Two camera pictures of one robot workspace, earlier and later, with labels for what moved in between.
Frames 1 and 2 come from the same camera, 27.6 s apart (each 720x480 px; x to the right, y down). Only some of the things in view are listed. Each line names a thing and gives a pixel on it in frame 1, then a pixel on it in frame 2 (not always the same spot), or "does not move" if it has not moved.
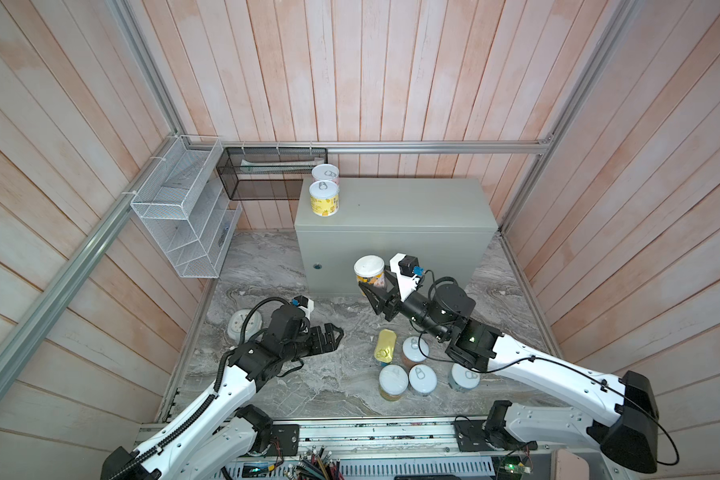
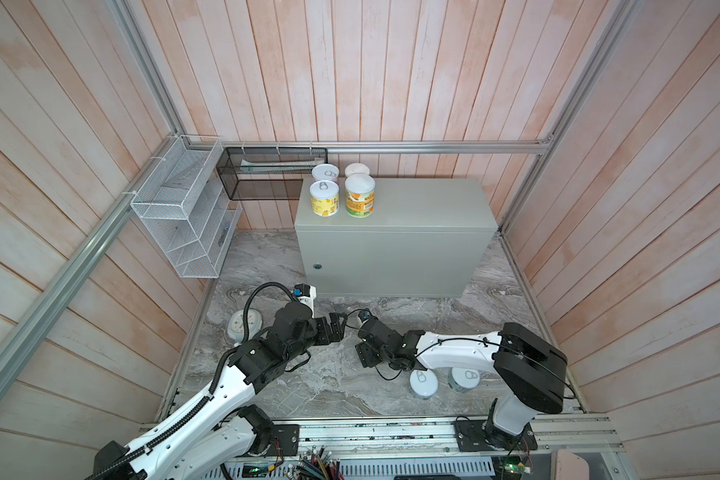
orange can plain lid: [393, 381] to [360, 195]
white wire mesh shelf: [185, 200] does not move
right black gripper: [387, 299] to [362, 349]
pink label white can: [326, 172] does not move
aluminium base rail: [373, 448] does not move
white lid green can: [370, 269] to [356, 168]
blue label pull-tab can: [422, 379] does not move
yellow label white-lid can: [324, 198] does not move
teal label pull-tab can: [462, 378] does not move
